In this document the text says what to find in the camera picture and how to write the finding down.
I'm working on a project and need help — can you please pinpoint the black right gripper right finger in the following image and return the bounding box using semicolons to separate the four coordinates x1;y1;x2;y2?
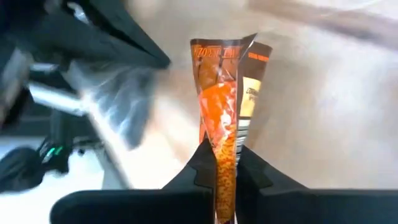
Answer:
235;145;398;224

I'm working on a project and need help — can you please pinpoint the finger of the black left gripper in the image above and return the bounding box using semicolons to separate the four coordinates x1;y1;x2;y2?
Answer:
83;0;171;69

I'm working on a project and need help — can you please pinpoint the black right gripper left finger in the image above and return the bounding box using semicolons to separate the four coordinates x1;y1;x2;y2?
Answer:
49;139;216;224

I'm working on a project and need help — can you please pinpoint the taco seasoning mix packet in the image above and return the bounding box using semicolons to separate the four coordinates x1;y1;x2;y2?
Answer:
190;32;274;224

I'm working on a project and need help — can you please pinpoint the white metal strip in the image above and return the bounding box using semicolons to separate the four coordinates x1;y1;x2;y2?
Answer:
27;82;90;118

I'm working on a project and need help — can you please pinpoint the grey checked cloth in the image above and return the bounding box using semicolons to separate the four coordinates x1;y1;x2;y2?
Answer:
67;60;158;150

